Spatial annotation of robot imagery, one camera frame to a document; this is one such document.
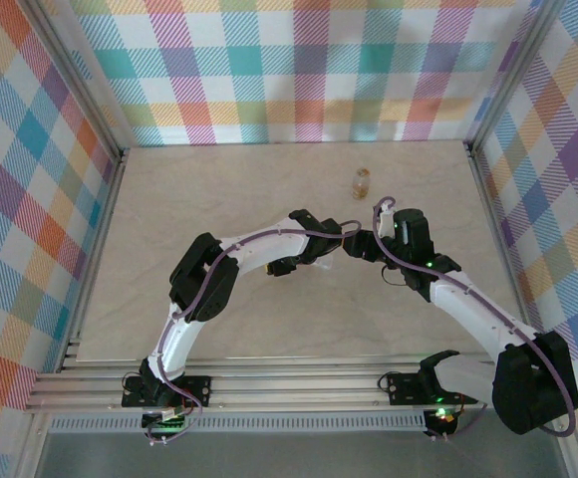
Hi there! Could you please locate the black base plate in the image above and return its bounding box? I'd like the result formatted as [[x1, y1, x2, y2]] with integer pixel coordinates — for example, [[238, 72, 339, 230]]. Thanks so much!
[[122, 375, 213, 409], [386, 371, 479, 405]]

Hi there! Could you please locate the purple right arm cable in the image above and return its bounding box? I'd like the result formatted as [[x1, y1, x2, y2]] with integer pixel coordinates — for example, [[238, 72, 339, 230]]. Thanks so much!
[[371, 196, 578, 442]]

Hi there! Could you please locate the clear amber pill bottle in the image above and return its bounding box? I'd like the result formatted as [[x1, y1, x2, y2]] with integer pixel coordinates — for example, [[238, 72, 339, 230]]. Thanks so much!
[[351, 167, 372, 201]]

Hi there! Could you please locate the slotted grey cable duct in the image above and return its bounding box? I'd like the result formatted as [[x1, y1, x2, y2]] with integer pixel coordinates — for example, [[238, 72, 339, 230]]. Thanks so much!
[[48, 415, 429, 434]]

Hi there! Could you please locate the right controller board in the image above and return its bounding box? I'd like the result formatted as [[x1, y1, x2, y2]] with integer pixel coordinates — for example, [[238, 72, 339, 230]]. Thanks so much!
[[422, 405, 458, 440]]

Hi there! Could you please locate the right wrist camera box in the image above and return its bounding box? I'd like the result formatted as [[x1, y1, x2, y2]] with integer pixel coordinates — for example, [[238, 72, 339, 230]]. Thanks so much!
[[374, 207, 396, 241]]

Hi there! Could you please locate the aluminium rear frame post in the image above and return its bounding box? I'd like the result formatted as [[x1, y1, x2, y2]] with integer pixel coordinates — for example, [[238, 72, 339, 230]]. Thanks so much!
[[22, 0, 132, 161], [466, 0, 569, 156]]

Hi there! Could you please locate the left controller board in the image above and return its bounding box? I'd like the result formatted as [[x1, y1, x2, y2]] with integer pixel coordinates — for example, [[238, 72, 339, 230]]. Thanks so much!
[[142, 406, 190, 448]]

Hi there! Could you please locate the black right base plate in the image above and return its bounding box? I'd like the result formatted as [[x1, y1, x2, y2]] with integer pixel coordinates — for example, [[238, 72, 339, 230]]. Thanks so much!
[[386, 371, 479, 405]]

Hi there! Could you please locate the controller board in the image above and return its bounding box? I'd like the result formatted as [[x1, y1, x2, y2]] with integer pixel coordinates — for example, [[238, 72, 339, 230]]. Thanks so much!
[[142, 406, 190, 448], [422, 405, 458, 440]]

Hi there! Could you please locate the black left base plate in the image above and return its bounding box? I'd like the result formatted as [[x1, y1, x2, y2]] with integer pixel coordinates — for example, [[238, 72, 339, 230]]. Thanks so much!
[[122, 375, 213, 409]]

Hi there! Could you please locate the aluminium front rail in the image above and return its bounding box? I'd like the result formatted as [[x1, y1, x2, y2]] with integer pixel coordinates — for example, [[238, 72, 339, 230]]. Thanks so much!
[[24, 353, 577, 414]]

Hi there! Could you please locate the aluminium frame leg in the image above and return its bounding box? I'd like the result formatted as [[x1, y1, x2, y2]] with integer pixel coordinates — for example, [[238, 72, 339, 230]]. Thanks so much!
[[17, 412, 54, 478], [550, 410, 578, 478]]

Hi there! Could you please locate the aluminium side rail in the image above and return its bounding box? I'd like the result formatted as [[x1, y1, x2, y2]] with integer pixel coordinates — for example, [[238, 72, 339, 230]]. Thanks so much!
[[462, 141, 542, 364], [59, 148, 131, 369]]

